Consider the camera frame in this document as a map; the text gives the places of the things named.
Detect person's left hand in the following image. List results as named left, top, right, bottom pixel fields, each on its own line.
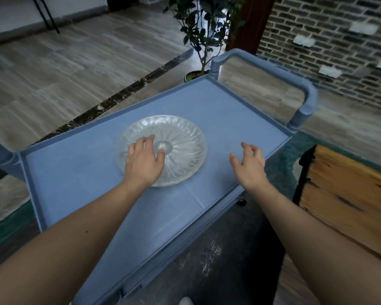
left=123, top=134, right=166, bottom=190

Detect dark plant pot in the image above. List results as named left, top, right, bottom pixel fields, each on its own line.
left=184, top=70, right=210, bottom=83

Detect green leafy plant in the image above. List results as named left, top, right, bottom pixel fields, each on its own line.
left=163, top=0, right=246, bottom=76

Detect brown wooden door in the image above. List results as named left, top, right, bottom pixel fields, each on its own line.
left=226, top=0, right=276, bottom=56

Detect blue plastic service cart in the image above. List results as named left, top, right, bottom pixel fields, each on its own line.
left=0, top=48, right=319, bottom=305

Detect person's right hand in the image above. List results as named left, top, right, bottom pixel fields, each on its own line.
left=229, top=142, right=269, bottom=191

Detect person's left forearm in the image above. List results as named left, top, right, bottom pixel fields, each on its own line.
left=0, top=181, right=166, bottom=305

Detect clear ribbed glass plate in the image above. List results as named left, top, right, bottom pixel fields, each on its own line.
left=116, top=115, right=208, bottom=188

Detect black metal stand legs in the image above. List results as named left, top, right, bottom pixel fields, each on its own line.
left=31, top=0, right=60, bottom=35

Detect person's right forearm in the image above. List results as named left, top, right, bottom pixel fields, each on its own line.
left=244, top=182, right=381, bottom=305

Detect wooden table with black edge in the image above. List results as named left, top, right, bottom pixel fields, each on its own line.
left=293, top=144, right=381, bottom=268

